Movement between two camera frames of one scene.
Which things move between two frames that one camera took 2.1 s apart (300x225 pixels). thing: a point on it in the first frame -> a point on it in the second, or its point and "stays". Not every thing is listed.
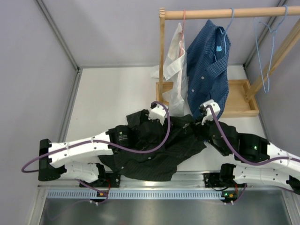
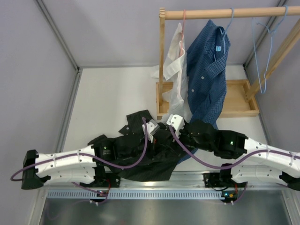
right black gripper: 199,129 -> 183,130
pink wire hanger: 184,12 stays
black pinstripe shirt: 187,136 stays
